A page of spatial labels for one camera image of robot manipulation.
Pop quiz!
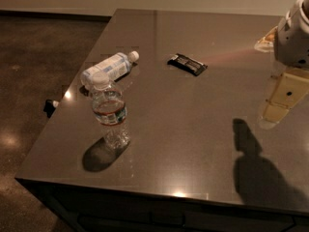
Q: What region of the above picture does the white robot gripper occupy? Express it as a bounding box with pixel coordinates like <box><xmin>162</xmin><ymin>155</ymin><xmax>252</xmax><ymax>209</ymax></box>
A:
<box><xmin>254</xmin><ymin>0</ymin><xmax>309</xmax><ymax>130</ymax></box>

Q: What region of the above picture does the clear water bottle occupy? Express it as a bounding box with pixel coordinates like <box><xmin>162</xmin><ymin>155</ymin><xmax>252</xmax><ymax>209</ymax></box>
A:
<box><xmin>90</xmin><ymin>72</ymin><xmax>130</xmax><ymax>150</ymax></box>

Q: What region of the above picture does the black rxbar chocolate wrapper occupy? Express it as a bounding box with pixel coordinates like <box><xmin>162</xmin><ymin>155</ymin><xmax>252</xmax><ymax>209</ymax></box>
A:
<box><xmin>167</xmin><ymin>53</ymin><xmax>208</xmax><ymax>76</ymax></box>

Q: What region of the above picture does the white lying plastic bottle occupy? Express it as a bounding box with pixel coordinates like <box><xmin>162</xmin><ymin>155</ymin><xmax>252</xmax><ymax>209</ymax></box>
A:
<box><xmin>80</xmin><ymin>51</ymin><xmax>139</xmax><ymax>90</ymax></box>

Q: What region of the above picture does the black object on floor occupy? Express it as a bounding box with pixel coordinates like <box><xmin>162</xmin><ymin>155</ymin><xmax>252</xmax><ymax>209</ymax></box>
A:
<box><xmin>43</xmin><ymin>100</ymin><xmax>59</xmax><ymax>118</ymax></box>

